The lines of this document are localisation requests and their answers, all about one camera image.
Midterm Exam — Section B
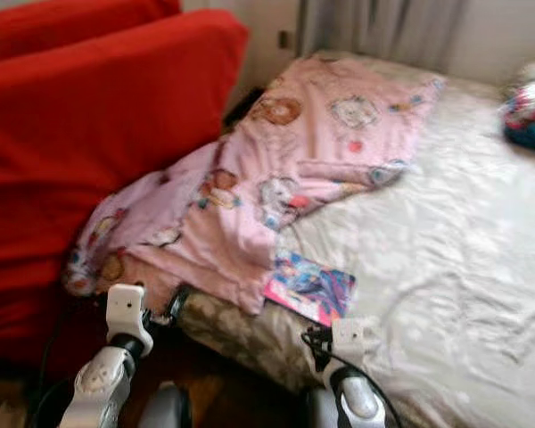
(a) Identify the grey right robot leg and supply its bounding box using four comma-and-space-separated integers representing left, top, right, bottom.
301, 388, 340, 428

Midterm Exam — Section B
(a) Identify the bed with beige floral sheet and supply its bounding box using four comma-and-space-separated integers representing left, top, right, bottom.
169, 52, 535, 428

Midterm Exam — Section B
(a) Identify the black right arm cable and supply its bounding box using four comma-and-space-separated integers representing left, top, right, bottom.
303, 330, 405, 428

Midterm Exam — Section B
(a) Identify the grey pleated curtain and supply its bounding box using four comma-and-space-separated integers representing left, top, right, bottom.
294, 0, 474, 75

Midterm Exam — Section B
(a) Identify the colourful picture book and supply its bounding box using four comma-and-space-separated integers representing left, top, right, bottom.
263, 252, 357, 327

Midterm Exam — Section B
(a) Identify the grey robot leg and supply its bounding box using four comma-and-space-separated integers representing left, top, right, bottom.
138, 382, 193, 428
301, 388, 340, 428

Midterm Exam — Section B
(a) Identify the large red wedge cushion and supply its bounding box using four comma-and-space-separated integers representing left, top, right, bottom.
0, 9, 251, 359

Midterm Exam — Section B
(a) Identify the flat red cushion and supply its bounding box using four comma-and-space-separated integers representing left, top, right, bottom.
0, 0, 182, 64

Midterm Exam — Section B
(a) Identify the stars and stripes bolster pillow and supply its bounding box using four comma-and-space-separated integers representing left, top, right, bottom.
500, 78, 535, 153

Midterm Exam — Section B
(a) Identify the pink cartoon print blanket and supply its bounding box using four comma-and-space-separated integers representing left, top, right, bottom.
65, 53, 448, 316

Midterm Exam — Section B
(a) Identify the grey left robot leg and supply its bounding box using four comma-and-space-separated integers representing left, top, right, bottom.
138, 382, 193, 428

